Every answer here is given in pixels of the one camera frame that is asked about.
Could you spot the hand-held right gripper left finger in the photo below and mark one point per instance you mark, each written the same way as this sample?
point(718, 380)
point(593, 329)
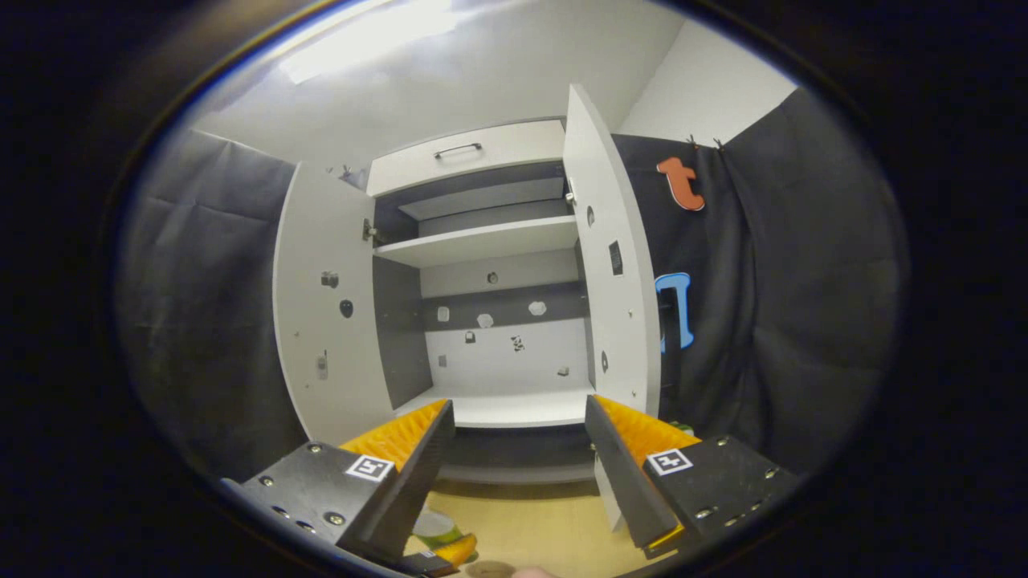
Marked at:
point(418, 482)

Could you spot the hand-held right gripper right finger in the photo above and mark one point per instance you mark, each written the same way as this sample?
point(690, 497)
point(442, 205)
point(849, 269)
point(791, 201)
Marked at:
point(622, 482)

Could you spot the white cabinet shelf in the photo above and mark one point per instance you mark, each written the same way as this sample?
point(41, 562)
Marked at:
point(482, 241)

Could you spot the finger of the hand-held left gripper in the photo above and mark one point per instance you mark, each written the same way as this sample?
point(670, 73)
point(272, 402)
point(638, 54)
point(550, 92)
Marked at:
point(458, 551)

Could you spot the grey cabinet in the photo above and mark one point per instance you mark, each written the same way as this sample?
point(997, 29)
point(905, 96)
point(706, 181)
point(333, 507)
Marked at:
point(498, 353)

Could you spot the black backdrop cloth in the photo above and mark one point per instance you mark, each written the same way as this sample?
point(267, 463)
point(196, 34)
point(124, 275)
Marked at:
point(803, 281)

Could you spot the clear bottle green label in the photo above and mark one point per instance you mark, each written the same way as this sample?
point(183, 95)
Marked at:
point(438, 526)

